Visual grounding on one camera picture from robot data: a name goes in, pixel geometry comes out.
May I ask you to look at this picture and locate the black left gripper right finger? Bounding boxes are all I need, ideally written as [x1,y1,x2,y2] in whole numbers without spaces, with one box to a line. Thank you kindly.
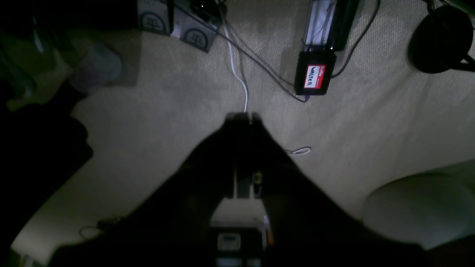
[251,113,427,267]

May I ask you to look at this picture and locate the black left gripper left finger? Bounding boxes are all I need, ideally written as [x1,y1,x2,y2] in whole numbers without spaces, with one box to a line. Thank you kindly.
[52,113,235,267]

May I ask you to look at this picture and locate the white table corner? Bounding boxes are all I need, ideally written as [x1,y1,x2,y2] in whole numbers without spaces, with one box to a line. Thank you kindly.
[362,160,475,250]

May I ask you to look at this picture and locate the black box with name tag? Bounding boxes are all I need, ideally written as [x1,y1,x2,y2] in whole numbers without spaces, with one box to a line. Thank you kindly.
[294,51,337,96]

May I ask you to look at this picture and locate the grey cardboard box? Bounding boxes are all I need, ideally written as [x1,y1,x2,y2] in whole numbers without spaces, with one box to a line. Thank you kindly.
[137,0,223,53]

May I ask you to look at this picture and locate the black round stand base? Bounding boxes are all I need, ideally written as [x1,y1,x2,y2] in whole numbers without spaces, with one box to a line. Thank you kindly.
[407,0,475,74]

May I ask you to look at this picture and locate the white cable on carpet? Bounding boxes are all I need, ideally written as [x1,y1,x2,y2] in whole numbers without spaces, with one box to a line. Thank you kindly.
[223,22,248,112]

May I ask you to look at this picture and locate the aluminium frame rail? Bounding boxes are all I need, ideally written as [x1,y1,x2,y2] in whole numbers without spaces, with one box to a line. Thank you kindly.
[302,0,360,52]

